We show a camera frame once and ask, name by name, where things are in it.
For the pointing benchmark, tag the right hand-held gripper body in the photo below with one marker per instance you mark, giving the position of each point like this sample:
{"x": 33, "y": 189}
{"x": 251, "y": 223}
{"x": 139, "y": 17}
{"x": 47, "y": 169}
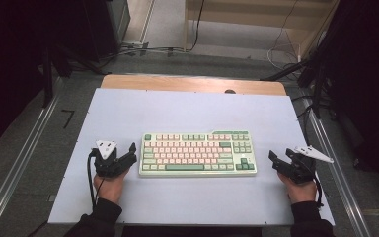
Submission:
{"x": 301, "y": 169}

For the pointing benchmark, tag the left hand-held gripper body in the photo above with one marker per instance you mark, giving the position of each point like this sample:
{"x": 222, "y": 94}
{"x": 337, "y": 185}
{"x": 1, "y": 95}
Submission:
{"x": 107, "y": 163}

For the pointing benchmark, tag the black curtain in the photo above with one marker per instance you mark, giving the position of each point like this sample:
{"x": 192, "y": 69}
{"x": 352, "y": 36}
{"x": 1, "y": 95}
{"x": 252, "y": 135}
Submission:
{"x": 368, "y": 82}
{"x": 10, "y": 65}

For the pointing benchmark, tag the wooden table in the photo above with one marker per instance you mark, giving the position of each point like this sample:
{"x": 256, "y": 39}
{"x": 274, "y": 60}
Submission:
{"x": 177, "y": 84}

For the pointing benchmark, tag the person's right hand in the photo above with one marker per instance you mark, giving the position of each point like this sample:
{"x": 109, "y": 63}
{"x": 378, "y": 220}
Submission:
{"x": 301, "y": 192}

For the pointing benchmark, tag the light wooden shelf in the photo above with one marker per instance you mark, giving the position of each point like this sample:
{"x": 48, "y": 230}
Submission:
{"x": 243, "y": 19}

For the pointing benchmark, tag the metal floor rail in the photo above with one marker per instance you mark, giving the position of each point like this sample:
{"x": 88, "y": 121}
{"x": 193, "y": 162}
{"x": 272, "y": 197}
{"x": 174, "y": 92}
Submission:
{"x": 346, "y": 197}
{"x": 21, "y": 164}

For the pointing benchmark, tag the person's left hand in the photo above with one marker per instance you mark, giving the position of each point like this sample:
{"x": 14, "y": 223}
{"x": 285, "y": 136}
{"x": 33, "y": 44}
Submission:
{"x": 110, "y": 189}

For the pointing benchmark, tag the white board sheet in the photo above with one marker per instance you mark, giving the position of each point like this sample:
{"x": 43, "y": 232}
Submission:
{"x": 190, "y": 108}

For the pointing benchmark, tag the green and pink keyboard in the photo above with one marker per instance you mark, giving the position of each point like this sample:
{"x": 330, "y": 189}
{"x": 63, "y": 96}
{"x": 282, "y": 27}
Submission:
{"x": 194, "y": 154}

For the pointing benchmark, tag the black tripod stand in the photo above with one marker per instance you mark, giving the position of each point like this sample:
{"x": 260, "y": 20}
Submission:
{"x": 317, "y": 95}

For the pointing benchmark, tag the dark round table grommet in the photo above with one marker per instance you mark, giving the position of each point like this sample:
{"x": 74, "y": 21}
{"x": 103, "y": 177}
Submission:
{"x": 230, "y": 91}

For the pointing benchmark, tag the dark cabinet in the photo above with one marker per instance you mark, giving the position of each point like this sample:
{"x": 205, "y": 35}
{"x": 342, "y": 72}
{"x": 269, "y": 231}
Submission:
{"x": 112, "y": 26}

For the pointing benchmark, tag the small metal floor plate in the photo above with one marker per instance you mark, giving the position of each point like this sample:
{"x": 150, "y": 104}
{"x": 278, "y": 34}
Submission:
{"x": 52, "y": 197}

